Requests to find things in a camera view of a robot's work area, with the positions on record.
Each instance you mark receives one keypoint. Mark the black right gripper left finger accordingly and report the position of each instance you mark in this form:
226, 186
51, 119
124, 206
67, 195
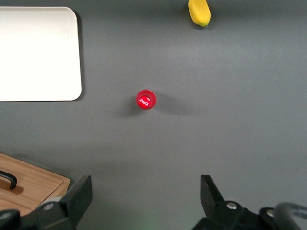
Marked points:
76, 198

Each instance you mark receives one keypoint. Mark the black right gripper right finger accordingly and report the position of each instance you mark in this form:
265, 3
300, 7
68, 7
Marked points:
213, 201

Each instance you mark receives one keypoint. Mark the red-capped coke bottle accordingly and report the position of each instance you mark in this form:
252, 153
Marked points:
145, 100

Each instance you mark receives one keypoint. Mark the white rectangular tray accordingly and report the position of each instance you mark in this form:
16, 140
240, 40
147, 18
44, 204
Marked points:
36, 52

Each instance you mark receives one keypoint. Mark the wooden drawer cabinet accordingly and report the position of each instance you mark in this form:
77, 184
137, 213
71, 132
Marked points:
36, 177

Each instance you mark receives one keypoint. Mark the wooden lower drawer front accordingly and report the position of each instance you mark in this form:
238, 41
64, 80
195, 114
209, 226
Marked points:
28, 189

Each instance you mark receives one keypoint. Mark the yellow lemon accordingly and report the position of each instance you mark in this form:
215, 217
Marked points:
199, 12

